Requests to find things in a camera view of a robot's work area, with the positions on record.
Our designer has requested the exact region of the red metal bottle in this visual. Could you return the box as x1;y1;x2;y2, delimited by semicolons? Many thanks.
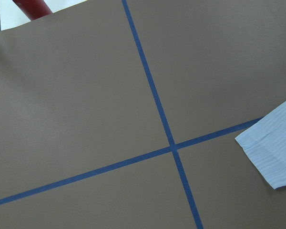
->
13;0;53;21

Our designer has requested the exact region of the light blue striped shirt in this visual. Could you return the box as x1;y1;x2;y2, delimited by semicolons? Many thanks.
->
235;101;286;189

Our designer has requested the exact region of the blue tape line crosswise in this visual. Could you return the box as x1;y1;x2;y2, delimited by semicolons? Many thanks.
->
0;117;261;205

